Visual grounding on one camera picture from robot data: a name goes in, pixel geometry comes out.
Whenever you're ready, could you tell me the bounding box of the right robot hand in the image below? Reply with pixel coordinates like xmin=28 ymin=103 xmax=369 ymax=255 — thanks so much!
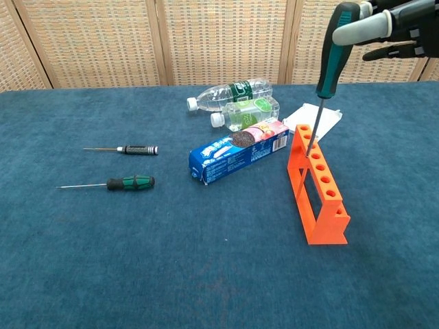
xmin=331 ymin=0 xmax=439 ymax=62

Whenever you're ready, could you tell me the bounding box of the teal black handled screwdriver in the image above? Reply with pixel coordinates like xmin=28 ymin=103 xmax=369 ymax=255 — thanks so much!
xmin=306 ymin=1 xmax=364 ymax=158

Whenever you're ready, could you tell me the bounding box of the orange tool rack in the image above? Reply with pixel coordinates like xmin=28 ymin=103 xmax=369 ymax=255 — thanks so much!
xmin=286 ymin=123 xmax=351 ymax=246

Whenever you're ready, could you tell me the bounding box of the black silver precision screwdriver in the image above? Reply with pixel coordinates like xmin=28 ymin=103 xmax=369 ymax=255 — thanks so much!
xmin=83 ymin=145 xmax=159 ymax=156

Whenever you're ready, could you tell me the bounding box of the woven folding screen panel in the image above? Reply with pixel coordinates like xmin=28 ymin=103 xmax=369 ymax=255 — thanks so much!
xmin=12 ymin=0 xmax=168 ymax=89
xmin=0 ymin=0 xmax=53 ymax=93
xmin=418 ymin=56 xmax=439 ymax=82
xmin=152 ymin=0 xmax=296 ymax=86
xmin=285 ymin=0 xmax=439 ymax=85

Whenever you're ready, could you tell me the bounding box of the clear bottle light green label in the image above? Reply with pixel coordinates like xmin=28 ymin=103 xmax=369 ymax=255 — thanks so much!
xmin=210 ymin=97 xmax=281 ymax=132

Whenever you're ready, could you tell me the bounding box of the clear bottle dark green label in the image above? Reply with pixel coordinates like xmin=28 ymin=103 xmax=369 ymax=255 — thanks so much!
xmin=186 ymin=78 xmax=274 ymax=113

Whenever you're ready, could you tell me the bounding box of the blue cookie box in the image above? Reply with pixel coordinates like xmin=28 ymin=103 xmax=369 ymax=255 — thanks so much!
xmin=188 ymin=119 xmax=290 ymax=186

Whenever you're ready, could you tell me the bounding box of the blue felt table cover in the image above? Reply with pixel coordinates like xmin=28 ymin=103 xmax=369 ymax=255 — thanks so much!
xmin=0 ymin=80 xmax=439 ymax=329

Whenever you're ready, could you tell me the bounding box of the green black handled screwdriver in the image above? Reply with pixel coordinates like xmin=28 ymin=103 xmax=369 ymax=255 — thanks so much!
xmin=56 ymin=175 xmax=156 ymax=192

